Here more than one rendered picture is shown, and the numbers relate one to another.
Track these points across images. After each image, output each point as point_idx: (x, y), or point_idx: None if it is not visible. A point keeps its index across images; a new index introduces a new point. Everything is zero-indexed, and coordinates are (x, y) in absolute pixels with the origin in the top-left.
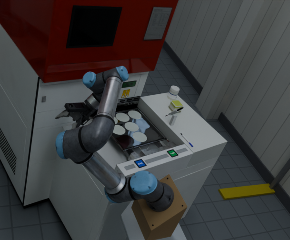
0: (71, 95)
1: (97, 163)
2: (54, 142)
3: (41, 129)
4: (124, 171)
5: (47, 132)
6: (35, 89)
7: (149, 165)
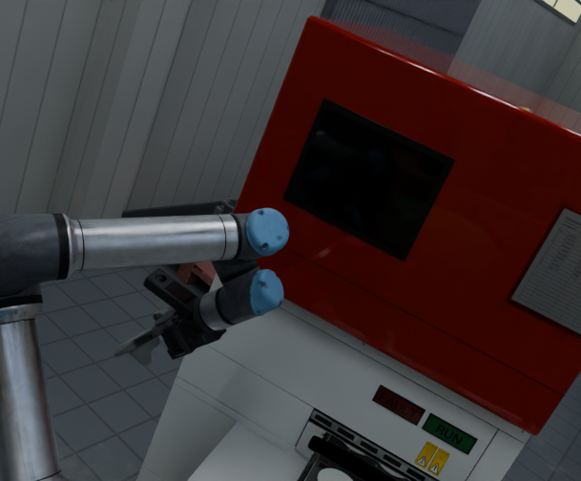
0: (280, 349)
1: None
2: (209, 452)
3: (192, 390)
4: None
5: (202, 408)
6: None
7: None
